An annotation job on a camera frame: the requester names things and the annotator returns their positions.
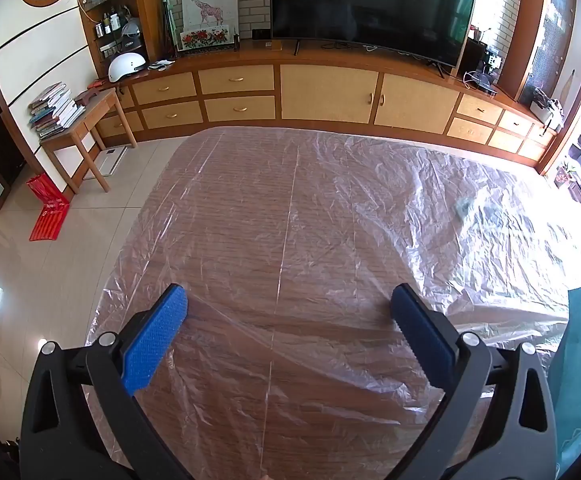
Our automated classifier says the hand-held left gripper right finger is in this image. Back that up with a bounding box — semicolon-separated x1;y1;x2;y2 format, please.
389;283;559;480

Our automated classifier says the grey helmet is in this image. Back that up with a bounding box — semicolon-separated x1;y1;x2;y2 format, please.
120;19;144;56

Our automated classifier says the red flower picture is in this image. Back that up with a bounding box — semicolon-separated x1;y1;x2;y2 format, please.
179;25;236;51

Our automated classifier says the blue drawstring bag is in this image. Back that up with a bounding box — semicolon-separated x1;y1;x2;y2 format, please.
545;285;581;471

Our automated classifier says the stack of books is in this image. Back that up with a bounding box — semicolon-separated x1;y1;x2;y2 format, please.
28;81;86;140

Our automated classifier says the white printer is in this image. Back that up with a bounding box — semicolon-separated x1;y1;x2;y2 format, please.
528;87;564;131

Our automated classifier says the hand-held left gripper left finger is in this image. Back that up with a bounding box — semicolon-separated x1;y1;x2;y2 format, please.
19;283;194;480

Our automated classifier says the white helmet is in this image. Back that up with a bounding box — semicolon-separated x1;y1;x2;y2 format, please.
108;52;148;82

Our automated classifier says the white floor scale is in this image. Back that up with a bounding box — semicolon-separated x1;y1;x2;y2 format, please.
84;146;128;181

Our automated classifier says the large black television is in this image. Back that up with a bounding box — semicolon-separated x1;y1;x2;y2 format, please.
269;0;477;68

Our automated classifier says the small wooden side table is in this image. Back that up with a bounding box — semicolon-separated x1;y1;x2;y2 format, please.
40;87;138;193

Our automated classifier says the black coffee machine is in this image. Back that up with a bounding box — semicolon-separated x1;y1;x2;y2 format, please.
475;45;502;93

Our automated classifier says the giraffe picture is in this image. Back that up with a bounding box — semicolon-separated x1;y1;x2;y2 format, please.
181;0;238;28

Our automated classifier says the clear plastic table cover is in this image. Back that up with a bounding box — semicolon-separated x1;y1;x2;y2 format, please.
85;127;581;480

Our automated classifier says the long wooden cabinet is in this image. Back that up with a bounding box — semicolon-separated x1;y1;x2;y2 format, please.
93;42;559;163

